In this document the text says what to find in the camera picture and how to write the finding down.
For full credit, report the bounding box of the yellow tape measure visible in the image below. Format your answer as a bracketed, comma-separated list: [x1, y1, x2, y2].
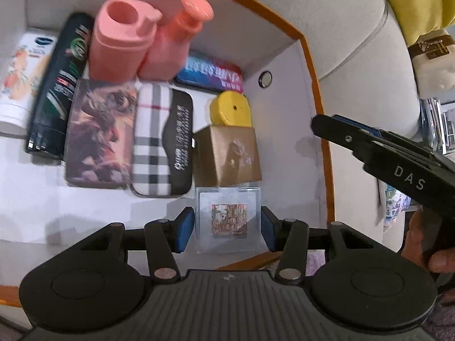
[209, 90, 253, 128]

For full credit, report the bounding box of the orange cardboard box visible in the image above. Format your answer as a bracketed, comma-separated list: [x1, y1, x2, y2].
[0, 0, 336, 308]

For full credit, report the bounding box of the plaid case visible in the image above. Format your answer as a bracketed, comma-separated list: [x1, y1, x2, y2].
[130, 82, 195, 198]

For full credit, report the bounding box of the pink cup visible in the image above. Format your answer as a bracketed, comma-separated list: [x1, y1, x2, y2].
[88, 0, 163, 82]

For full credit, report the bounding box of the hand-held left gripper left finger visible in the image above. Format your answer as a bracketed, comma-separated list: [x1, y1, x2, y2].
[71, 206, 195, 281]

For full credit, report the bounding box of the brown cardboard box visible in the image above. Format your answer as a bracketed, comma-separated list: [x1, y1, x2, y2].
[193, 125, 262, 187]

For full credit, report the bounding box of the purple fluffy blanket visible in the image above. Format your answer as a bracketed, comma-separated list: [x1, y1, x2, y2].
[304, 250, 455, 341]

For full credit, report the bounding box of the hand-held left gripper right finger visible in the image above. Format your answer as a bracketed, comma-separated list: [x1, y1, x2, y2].
[261, 206, 388, 281]

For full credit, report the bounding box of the stack of books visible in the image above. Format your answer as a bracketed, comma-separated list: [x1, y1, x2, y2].
[419, 97, 455, 155]

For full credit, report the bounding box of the dark tube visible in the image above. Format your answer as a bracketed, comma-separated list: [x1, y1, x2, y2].
[25, 12, 95, 160]

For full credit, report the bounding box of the clear plastic case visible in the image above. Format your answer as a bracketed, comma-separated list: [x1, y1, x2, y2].
[195, 186, 262, 254]

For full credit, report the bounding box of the white tube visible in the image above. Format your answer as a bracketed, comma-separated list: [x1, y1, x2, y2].
[0, 32, 57, 128]

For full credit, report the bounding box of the blue snack packet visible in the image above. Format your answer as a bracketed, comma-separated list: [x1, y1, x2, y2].
[174, 51, 245, 93]

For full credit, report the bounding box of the person's right hand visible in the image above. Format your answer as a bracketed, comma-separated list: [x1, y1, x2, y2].
[408, 209, 455, 274]

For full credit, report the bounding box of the printed card box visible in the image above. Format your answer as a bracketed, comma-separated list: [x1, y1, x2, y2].
[64, 78, 139, 189]

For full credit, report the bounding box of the yellow pillow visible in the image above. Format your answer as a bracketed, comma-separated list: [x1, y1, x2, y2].
[375, 0, 455, 45]

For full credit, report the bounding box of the blue printed pillow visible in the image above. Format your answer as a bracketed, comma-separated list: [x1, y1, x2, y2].
[382, 181, 413, 226]

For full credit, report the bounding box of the pink bottle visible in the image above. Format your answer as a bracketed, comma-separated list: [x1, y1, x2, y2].
[137, 0, 215, 80]

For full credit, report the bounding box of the cream small suitcase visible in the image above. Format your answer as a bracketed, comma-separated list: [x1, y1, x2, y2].
[407, 28, 455, 100]

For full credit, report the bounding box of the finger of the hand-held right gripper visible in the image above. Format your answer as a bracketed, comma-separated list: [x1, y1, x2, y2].
[332, 114, 384, 139]
[311, 114, 377, 157]

